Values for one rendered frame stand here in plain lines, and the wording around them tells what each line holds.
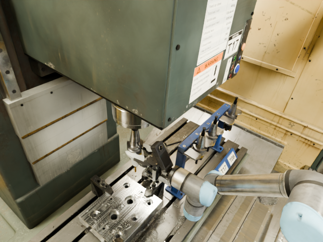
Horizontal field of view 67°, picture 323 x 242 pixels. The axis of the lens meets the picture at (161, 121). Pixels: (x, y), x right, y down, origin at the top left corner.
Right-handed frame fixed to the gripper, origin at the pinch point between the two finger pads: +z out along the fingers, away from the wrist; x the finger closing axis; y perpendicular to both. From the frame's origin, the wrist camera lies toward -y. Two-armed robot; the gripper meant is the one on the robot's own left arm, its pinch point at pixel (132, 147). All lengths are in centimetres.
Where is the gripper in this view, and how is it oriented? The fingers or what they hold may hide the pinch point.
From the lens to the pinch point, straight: 97.6
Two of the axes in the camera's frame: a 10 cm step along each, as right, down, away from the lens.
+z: -8.2, -4.0, 4.1
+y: -0.8, 7.9, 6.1
